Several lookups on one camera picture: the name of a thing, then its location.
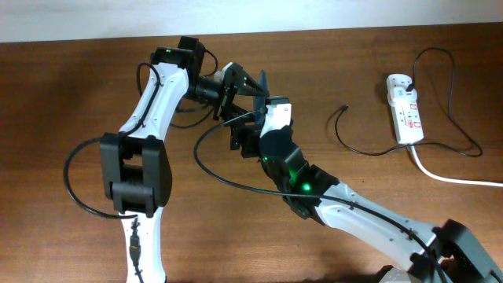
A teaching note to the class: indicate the blue smartphone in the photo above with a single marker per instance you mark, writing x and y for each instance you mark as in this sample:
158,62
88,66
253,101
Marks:
259,103

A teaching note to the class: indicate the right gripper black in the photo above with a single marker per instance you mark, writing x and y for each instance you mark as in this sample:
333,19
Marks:
241,134

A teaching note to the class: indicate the white charger adapter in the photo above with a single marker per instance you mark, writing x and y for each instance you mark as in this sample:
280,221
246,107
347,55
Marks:
399,95

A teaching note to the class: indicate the white power strip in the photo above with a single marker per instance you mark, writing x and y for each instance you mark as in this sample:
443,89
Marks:
406,117

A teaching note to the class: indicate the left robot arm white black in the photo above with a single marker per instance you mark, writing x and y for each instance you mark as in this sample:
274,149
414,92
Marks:
136,170

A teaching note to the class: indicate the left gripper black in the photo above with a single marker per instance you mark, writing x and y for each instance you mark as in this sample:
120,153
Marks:
228,93

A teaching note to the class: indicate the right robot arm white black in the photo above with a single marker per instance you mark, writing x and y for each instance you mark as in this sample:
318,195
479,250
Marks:
424,252

